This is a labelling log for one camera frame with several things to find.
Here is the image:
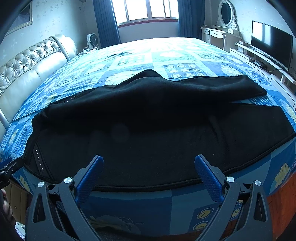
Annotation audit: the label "blue patterned bed sheet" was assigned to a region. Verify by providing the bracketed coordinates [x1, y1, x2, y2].
[0, 37, 296, 238]

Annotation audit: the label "black flat television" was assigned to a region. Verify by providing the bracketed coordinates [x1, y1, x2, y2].
[250, 21, 293, 70]

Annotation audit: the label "black pants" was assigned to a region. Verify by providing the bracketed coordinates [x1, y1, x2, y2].
[23, 70, 295, 192]

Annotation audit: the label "right blue curtain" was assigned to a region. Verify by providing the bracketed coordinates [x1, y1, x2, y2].
[178, 0, 205, 40]

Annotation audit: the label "window with white frame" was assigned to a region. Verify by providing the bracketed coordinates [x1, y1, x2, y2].
[112, 0, 179, 26]

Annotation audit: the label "person left hand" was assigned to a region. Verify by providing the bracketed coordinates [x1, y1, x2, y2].
[1, 189, 16, 227]

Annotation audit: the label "white oval vanity mirror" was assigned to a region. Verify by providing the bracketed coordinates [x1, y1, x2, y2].
[217, 0, 239, 30]

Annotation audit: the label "white tv stand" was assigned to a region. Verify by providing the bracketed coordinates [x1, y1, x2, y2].
[230, 43, 295, 109]

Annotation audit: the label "blue curtain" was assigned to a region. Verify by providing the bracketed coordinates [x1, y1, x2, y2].
[178, 0, 205, 40]
[93, 0, 121, 48]

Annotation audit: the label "framed wall picture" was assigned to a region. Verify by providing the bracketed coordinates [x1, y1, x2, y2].
[5, 1, 33, 36]

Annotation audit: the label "white desk fan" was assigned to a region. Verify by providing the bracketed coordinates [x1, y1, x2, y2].
[86, 33, 98, 50]

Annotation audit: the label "white dressing table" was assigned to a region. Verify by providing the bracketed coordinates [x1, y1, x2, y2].
[201, 26, 242, 52]

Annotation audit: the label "left blue curtain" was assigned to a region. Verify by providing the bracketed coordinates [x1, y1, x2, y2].
[93, 0, 121, 48]

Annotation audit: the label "white tufted leather headboard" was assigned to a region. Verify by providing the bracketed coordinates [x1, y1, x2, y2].
[1, 34, 77, 138]

